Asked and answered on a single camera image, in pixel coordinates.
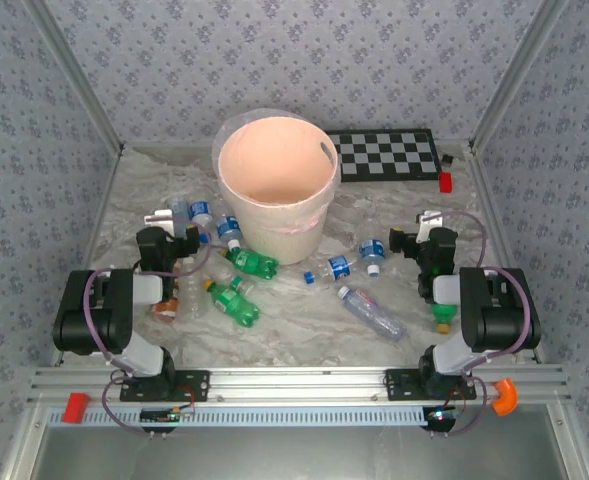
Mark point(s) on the green plastic bottle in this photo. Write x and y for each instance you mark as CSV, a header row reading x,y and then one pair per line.
x,y
234,302
254,264
444,314

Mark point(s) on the clear bottle blue label white cap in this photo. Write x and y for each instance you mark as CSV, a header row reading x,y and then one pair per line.
x,y
372,249
228,227

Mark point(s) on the right circuit board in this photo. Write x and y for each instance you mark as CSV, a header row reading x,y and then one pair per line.
x,y
439,415

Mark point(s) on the large clear plastic bottle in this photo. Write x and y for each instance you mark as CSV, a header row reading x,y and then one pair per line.
x,y
192,295

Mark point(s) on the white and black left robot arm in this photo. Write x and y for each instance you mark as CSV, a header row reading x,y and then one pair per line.
x,y
99,315

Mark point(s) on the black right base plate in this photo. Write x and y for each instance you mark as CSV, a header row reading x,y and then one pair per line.
x,y
399,385

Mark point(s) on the clear crushed plastic bottle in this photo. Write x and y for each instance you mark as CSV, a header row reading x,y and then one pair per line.
x,y
286,286

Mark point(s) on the black and grey checkerboard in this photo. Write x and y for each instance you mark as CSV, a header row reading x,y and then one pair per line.
x,y
384,155

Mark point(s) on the aluminium left side rail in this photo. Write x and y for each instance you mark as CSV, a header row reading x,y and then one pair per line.
x,y
105,200

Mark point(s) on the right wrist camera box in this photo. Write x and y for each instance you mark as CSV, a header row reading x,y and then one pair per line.
x,y
429,230

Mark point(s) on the aluminium right side rail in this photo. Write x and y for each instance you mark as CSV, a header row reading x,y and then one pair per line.
x,y
479,170

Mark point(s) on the clear bottle green label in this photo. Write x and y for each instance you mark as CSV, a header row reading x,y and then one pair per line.
x,y
239,285

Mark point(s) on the left circuit board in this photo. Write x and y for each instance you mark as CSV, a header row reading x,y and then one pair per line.
x,y
166,415

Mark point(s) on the small clear plastic bottle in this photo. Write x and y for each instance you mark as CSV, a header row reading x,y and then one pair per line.
x,y
178,206

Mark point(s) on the circuit board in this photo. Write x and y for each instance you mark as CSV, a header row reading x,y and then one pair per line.
x,y
166,415
439,415

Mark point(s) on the red plastic end block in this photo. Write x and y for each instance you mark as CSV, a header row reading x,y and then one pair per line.
x,y
76,407

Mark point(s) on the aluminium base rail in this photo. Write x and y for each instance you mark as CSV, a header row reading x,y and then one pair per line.
x,y
299,382

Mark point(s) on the aluminium left frame post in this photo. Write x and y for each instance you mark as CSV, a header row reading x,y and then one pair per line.
x,y
80,75

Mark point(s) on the cream plastic bin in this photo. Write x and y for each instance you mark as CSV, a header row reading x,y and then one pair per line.
x,y
284,245

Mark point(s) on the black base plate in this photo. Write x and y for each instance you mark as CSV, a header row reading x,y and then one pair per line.
x,y
399,385
199,385

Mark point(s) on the small black block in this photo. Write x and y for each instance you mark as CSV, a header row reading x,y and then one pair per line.
x,y
446,160

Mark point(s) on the orange plastic elbow piece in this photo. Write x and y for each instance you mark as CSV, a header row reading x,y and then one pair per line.
x,y
505,397

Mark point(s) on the aluminium frame post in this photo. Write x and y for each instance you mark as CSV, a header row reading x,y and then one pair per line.
x,y
80,75
515,75

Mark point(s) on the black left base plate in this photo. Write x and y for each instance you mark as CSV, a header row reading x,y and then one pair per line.
x,y
199,385

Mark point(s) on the small red block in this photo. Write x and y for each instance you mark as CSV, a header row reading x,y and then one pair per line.
x,y
445,183

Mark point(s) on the aluminium right frame post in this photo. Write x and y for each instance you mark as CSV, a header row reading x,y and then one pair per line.
x,y
515,75

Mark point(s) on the orange label plastic bottle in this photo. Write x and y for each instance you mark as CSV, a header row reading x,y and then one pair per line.
x,y
166,311

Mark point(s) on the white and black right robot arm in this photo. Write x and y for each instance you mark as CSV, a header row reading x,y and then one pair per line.
x,y
504,315

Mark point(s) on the clear bottle pink label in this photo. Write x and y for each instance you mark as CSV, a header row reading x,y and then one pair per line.
x,y
374,315

